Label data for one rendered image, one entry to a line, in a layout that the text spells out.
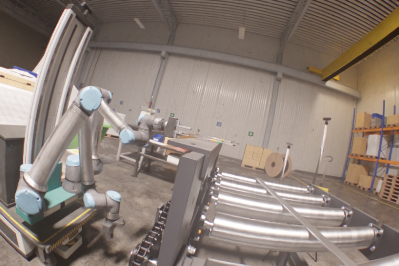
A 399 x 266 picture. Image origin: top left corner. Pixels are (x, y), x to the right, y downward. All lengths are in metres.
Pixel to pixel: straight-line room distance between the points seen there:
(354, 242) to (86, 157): 1.40
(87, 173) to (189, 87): 10.76
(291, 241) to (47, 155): 1.06
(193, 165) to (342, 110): 13.59
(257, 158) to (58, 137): 7.94
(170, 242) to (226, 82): 11.23
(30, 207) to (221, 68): 11.51
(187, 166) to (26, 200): 0.86
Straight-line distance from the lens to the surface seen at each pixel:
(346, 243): 0.92
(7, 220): 1.51
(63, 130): 0.90
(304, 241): 0.77
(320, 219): 1.13
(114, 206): 1.13
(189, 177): 0.27
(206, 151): 0.34
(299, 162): 12.00
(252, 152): 8.26
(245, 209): 0.95
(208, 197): 0.95
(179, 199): 0.28
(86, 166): 1.12
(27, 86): 3.62
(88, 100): 0.88
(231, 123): 10.96
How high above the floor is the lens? 1.20
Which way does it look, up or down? 4 degrees up
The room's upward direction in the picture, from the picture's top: 14 degrees clockwise
